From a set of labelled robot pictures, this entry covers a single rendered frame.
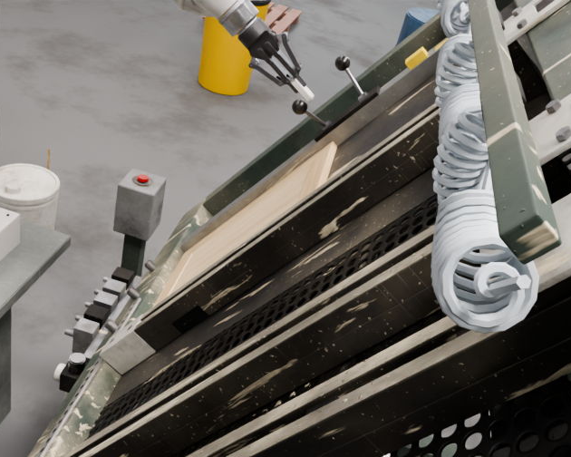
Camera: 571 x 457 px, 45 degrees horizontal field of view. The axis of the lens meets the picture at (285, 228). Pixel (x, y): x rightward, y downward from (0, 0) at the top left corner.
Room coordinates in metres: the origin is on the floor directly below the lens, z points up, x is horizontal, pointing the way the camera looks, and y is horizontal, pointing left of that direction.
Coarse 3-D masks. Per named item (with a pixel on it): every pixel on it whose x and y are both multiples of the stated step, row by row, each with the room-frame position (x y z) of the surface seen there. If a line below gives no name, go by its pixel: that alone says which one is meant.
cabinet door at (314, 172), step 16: (320, 160) 1.48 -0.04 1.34; (288, 176) 1.55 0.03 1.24; (304, 176) 1.47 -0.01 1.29; (320, 176) 1.37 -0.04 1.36; (272, 192) 1.52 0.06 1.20; (288, 192) 1.43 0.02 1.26; (304, 192) 1.34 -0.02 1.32; (256, 208) 1.50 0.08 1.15; (272, 208) 1.41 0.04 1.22; (288, 208) 1.32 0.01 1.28; (224, 224) 1.56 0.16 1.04; (240, 224) 1.46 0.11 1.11; (256, 224) 1.37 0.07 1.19; (208, 240) 1.52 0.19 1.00; (224, 240) 1.43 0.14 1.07; (240, 240) 1.34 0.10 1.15; (192, 256) 1.50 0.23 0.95; (208, 256) 1.40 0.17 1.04; (176, 272) 1.46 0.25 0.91; (192, 272) 1.37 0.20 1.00; (176, 288) 1.34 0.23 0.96
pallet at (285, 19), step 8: (272, 8) 7.04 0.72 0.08; (280, 8) 7.05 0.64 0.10; (272, 16) 6.70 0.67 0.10; (280, 16) 7.00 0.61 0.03; (288, 16) 6.85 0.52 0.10; (296, 16) 6.92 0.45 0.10; (272, 24) 6.59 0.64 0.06; (280, 24) 6.52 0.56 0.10; (288, 24) 6.58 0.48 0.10; (280, 32) 6.30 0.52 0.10; (288, 32) 6.65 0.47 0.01
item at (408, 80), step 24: (432, 48) 1.60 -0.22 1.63; (408, 72) 1.56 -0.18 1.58; (432, 72) 1.56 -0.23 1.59; (384, 96) 1.56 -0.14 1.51; (360, 120) 1.56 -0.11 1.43; (312, 144) 1.58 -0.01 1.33; (336, 144) 1.56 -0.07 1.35; (288, 168) 1.57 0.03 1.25; (216, 216) 1.61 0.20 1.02; (192, 240) 1.58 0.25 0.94
